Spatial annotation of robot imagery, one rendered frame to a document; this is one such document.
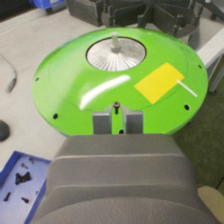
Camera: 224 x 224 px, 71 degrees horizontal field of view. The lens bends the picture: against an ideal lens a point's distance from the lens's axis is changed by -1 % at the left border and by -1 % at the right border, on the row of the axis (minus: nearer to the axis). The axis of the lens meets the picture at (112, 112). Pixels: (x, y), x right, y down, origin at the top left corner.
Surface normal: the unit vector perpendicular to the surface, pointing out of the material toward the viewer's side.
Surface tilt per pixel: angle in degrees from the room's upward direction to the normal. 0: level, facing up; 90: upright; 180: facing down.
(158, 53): 8
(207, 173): 0
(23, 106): 0
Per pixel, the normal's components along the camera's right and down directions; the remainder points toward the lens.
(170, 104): 0.15, -0.32
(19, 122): -0.07, -0.61
